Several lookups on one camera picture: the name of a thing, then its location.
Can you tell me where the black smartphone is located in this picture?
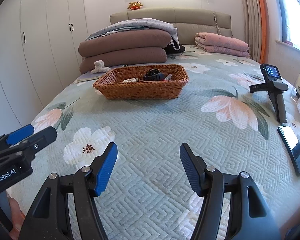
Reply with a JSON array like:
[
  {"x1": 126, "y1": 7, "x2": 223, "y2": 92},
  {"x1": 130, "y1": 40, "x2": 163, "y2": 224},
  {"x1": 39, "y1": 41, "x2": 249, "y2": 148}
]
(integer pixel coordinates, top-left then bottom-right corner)
[{"x1": 277, "y1": 126, "x2": 300, "y2": 176}]

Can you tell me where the orange plush toy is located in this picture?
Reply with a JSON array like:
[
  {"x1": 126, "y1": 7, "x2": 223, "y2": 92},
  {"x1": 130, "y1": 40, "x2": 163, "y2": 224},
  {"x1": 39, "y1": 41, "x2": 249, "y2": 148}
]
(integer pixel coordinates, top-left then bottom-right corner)
[{"x1": 127, "y1": 1, "x2": 143, "y2": 10}]

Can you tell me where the black garment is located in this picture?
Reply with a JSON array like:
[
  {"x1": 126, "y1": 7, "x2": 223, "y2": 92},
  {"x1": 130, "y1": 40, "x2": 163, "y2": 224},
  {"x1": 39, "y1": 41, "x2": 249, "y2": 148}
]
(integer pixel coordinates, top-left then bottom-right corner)
[{"x1": 165, "y1": 43, "x2": 186, "y2": 55}]

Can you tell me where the folded pink quilt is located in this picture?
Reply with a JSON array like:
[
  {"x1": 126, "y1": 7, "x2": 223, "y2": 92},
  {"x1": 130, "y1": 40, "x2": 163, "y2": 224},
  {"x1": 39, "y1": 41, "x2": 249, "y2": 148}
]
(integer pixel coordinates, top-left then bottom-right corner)
[{"x1": 194, "y1": 33, "x2": 250, "y2": 57}]

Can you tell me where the camera on grey tripod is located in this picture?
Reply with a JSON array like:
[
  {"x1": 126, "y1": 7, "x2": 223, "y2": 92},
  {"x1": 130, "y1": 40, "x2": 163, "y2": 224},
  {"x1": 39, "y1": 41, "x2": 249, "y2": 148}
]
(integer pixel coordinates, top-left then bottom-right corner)
[{"x1": 249, "y1": 63, "x2": 289, "y2": 123}]

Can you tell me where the brown wicker basket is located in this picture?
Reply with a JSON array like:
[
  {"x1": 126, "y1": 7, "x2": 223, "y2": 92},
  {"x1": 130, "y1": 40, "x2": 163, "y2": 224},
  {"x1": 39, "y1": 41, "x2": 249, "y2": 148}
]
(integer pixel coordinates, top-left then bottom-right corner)
[{"x1": 93, "y1": 64, "x2": 189, "y2": 99}]

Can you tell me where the folded grey blanket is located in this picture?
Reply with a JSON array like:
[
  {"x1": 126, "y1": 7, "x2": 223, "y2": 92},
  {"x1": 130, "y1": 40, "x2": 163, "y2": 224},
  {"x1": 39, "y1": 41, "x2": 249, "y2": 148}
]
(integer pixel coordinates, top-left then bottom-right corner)
[{"x1": 86, "y1": 18, "x2": 180, "y2": 50}]

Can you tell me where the floral green bedspread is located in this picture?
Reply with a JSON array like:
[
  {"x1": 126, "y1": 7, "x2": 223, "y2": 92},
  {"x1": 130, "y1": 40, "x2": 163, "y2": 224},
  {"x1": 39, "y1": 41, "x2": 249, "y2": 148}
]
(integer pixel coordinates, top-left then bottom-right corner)
[{"x1": 12, "y1": 46, "x2": 300, "y2": 239}]

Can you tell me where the folded brown quilt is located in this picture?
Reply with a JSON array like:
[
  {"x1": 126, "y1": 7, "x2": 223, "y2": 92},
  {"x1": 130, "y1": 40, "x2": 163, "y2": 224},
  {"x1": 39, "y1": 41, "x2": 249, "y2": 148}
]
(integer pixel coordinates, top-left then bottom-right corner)
[{"x1": 78, "y1": 29, "x2": 172, "y2": 74}]

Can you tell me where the person's left hand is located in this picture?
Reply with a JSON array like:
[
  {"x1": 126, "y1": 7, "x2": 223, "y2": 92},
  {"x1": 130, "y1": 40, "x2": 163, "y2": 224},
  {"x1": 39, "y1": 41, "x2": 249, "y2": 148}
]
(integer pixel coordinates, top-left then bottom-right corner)
[{"x1": 7, "y1": 196, "x2": 25, "y2": 240}]

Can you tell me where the beige and orange curtain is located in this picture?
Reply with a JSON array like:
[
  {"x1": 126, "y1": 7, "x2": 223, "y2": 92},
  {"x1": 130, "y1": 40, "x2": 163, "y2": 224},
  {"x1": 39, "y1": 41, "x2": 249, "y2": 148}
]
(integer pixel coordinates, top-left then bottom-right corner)
[{"x1": 242, "y1": 0, "x2": 269, "y2": 63}]

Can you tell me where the beige bed headboard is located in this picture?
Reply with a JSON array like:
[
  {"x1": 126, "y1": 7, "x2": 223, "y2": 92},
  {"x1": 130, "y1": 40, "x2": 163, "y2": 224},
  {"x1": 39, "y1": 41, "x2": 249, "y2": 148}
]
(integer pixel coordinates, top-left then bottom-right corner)
[{"x1": 109, "y1": 8, "x2": 232, "y2": 45}]

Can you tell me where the white wardrobe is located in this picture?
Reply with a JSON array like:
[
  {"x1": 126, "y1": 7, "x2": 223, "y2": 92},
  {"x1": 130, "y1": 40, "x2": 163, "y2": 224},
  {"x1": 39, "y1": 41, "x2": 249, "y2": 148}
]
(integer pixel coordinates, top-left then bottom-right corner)
[{"x1": 0, "y1": 0, "x2": 88, "y2": 136}]

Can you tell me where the light blue hair clip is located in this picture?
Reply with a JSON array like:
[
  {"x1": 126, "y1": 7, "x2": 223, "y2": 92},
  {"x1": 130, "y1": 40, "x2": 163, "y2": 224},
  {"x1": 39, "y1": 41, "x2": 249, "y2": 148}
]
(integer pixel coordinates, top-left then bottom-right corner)
[{"x1": 164, "y1": 74, "x2": 172, "y2": 81}]

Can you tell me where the black wrist watch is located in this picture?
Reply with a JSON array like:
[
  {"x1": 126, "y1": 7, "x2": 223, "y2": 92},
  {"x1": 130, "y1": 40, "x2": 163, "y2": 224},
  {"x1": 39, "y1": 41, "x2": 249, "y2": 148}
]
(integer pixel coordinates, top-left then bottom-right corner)
[{"x1": 143, "y1": 69, "x2": 165, "y2": 81}]

